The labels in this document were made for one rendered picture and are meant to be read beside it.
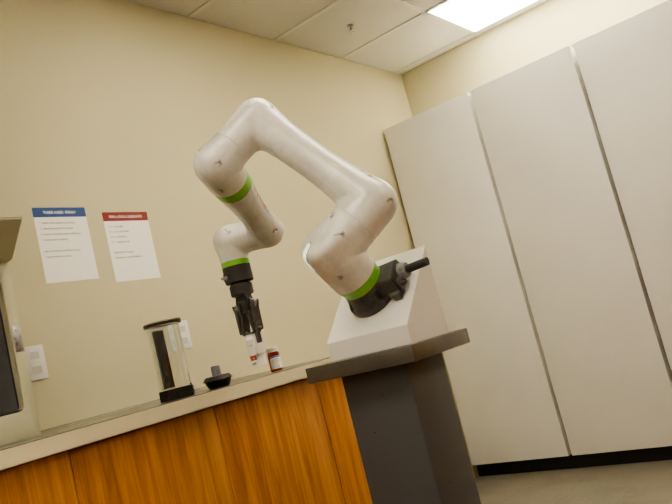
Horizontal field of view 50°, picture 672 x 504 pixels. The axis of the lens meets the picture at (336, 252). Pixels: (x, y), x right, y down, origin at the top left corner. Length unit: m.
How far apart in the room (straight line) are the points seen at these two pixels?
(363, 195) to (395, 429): 0.58
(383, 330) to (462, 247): 2.51
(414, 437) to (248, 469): 0.56
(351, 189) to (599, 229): 2.34
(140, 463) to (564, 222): 2.76
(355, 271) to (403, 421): 0.39
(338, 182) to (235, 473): 0.86
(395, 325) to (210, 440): 0.63
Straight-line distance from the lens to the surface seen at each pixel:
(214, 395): 2.04
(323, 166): 1.85
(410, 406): 1.79
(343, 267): 1.76
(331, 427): 2.43
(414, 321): 1.78
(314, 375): 1.85
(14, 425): 2.06
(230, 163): 1.93
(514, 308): 4.16
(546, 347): 4.13
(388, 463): 1.86
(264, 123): 1.93
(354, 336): 1.85
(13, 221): 2.05
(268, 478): 2.20
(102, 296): 2.78
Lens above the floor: 0.99
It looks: 7 degrees up
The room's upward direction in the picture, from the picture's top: 14 degrees counter-clockwise
